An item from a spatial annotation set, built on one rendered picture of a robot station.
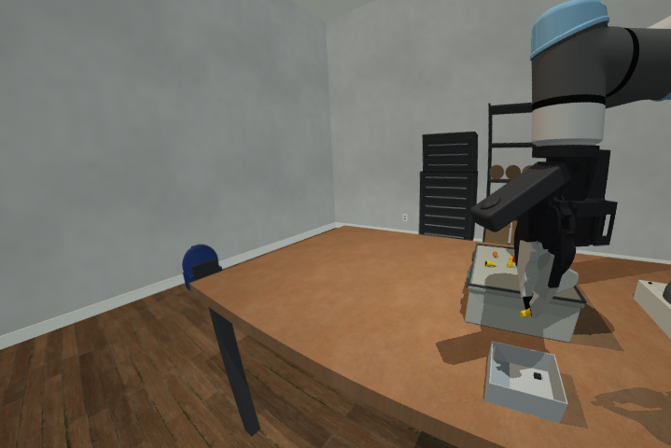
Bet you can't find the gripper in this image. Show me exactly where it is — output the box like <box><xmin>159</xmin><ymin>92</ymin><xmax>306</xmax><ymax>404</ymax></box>
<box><xmin>514</xmin><ymin>145</ymin><xmax>618</xmax><ymax>318</ymax></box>

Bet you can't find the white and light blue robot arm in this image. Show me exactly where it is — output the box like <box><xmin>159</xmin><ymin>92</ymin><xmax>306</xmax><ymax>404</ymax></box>
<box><xmin>470</xmin><ymin>0</ymin><xmax>671</xmax><ymax>232</ymax></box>

